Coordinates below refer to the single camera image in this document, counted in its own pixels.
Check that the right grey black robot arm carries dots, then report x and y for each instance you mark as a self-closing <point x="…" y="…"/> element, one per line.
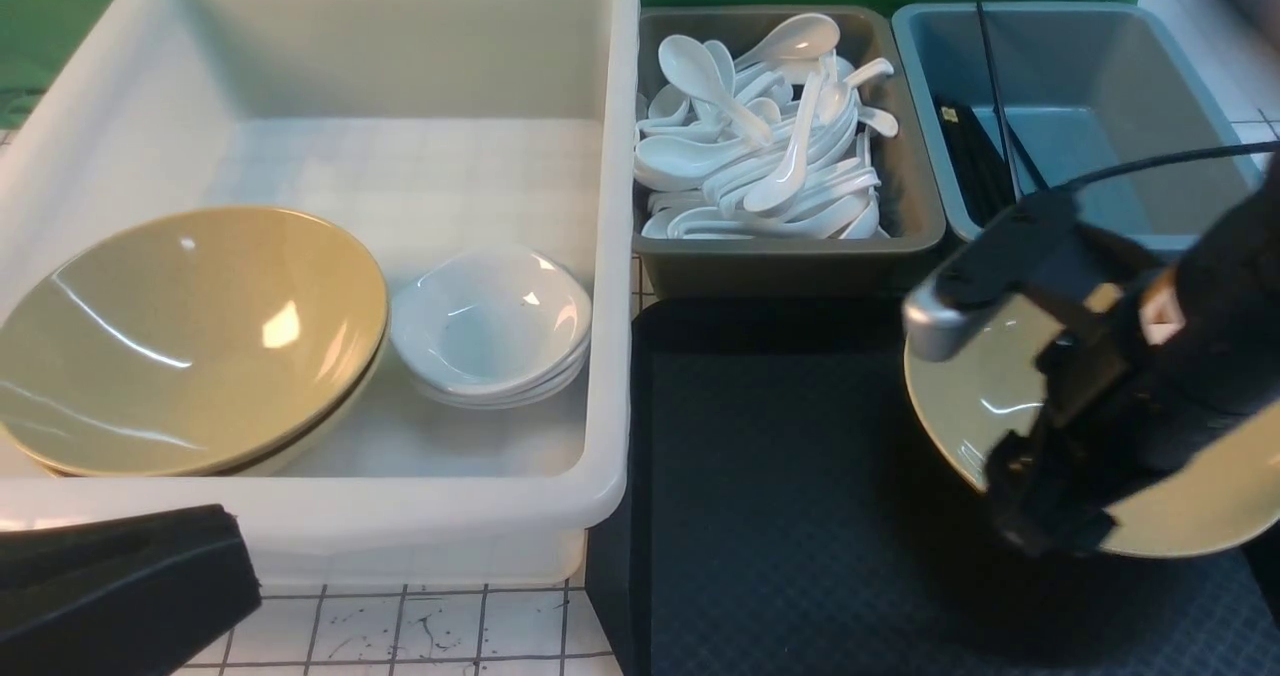
<point x="1119" y="266"/>

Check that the olive grey spoon bin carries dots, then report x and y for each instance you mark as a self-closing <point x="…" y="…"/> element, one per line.
<point x="869" y="210"/>

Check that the large white plastic tub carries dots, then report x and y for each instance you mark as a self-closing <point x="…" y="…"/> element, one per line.
<point x="423" y="127"/>

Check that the white spoon of pile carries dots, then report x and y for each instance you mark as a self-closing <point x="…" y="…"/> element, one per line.
<point x="805" y="35"/>
<point x="689" y="66"/>

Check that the tan bowl top of stack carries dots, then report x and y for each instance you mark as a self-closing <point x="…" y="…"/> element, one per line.
<point x="235" y="254"/>

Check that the blue grey chopstick bin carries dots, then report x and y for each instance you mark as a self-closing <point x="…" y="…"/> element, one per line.
<point x="1085" y="85"/>

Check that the upright black chopstick in bin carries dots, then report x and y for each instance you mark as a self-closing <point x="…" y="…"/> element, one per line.
<point x="1003" y="127"/>

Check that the white sauce dish top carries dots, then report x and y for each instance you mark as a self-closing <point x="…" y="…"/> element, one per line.
<point x="545" y="386"/>

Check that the tan bowl under stack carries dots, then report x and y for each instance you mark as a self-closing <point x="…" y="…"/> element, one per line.
<point x="178" y="390"/>

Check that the bundle black chopsticks in bin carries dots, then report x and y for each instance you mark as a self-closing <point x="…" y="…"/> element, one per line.
<point x="981" y="167"/>

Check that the white square sauce dish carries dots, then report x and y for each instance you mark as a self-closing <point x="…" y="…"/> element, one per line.
<point x="491" y="320"/>

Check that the tan noodle bowl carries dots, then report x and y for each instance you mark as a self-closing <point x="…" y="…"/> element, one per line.
<point x="1228" y="494"/>

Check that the white spoon left of pile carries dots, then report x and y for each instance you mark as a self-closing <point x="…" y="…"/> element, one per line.
<point x="689" y="66"/>

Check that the white spoon top of pile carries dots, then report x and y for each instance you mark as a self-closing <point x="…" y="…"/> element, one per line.
<point x="805" y="35"/>

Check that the white ceramic soup spoon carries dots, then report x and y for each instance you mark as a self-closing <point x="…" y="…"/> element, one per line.
<point x="787" y="178"/>

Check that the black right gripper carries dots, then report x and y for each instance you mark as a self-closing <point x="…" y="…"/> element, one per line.
<point x="1182" y="363"/>

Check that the black textured serving tray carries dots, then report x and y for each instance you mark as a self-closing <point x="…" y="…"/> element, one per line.
<point x="738" y="362"/>

